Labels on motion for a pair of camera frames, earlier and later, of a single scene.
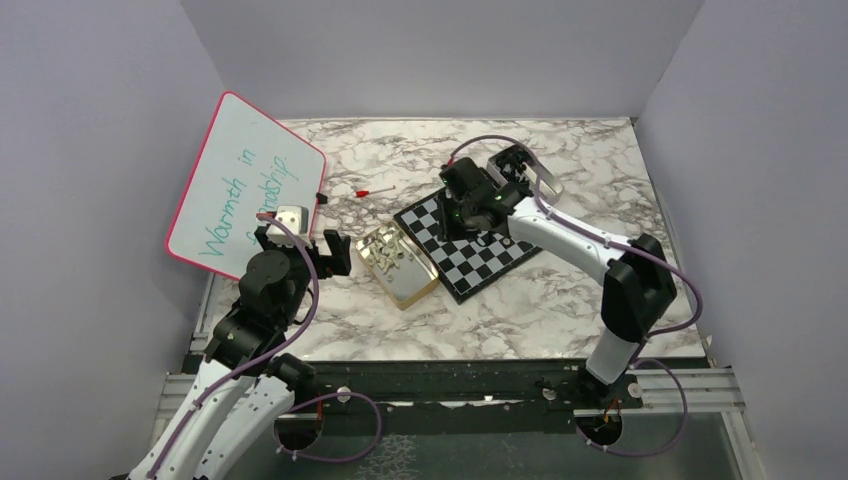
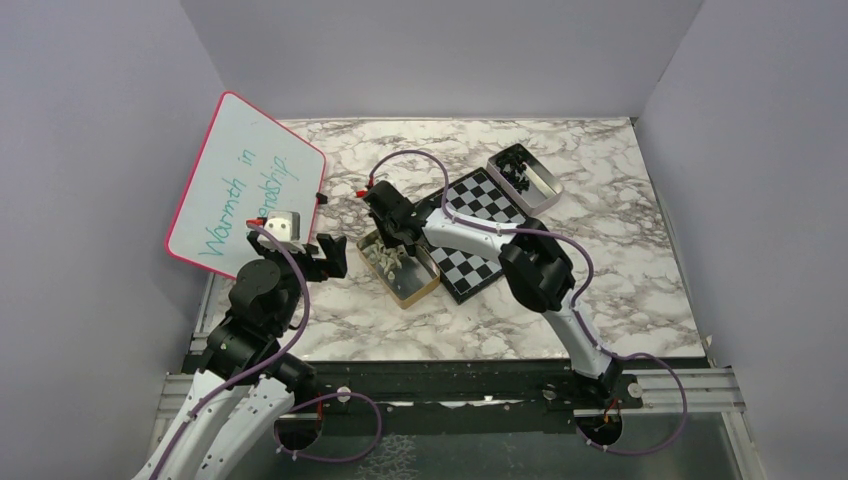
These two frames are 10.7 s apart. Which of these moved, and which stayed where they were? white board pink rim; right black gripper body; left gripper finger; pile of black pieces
Moved: right black gripper body
Stayed: pile of black pieces; white board pink rim; left gripper finger
